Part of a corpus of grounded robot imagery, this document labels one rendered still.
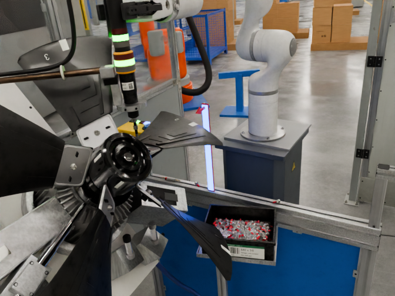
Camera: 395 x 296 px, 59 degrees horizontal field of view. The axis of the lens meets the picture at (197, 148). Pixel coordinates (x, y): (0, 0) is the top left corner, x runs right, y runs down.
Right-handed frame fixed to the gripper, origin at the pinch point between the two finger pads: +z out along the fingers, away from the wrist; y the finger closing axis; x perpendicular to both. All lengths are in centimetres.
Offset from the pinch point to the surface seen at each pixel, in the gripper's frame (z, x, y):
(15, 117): 23.8, -15.6, 6.8
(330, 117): -348, -149, 8
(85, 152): 14.5, -26.1, 1.7
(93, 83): 1.0, -15.5, 9.7
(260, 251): -14, -66, -26
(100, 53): -5.4, -9.7, 11.9
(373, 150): -179, -107, -46
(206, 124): -34, -38, 0
